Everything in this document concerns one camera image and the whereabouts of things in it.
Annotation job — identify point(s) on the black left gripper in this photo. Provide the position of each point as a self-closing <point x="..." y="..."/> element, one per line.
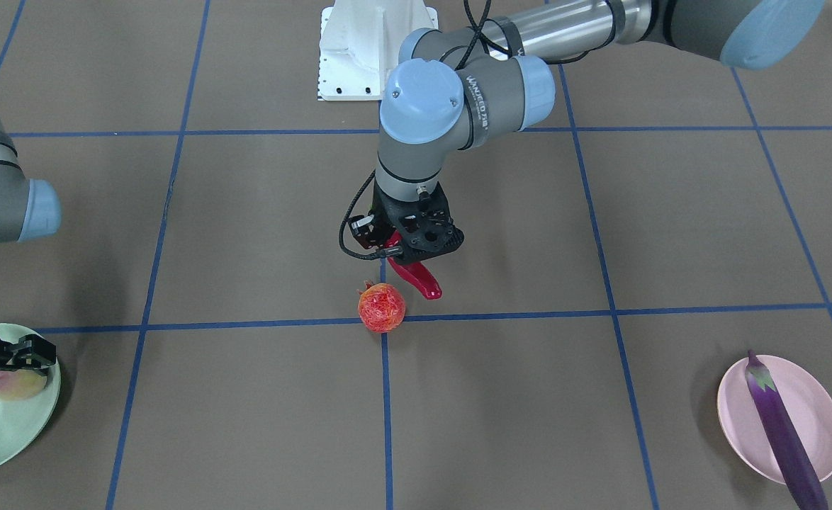
<point x="385" y="210"/>

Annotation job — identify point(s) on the green pink peach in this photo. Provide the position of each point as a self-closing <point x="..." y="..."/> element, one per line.
<point x="21" y="384"/>

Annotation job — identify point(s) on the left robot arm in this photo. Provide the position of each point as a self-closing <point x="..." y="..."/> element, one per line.
<point x="456" y="91"/>

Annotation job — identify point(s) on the light green plate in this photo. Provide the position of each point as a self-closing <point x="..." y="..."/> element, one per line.
<point x="21" y="422"/>

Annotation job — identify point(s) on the purple eggplant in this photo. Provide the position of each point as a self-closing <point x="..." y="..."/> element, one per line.
<point x="797" y="470"/>

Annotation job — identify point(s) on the red chili pepper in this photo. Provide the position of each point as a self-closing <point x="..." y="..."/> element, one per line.
<point x="419" y="277"/>

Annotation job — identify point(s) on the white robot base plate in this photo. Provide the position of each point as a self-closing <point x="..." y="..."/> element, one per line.
<point x="359" y="45"/>

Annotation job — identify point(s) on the pink plate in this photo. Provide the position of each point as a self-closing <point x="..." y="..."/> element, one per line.
<point x="798" y="410"/>

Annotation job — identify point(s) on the red orange pomegranate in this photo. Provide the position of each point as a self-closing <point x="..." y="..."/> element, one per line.
<point x="381" y="307"/>

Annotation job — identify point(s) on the brown table mat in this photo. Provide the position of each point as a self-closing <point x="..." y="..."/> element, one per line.
<point x="670" y="214"/>

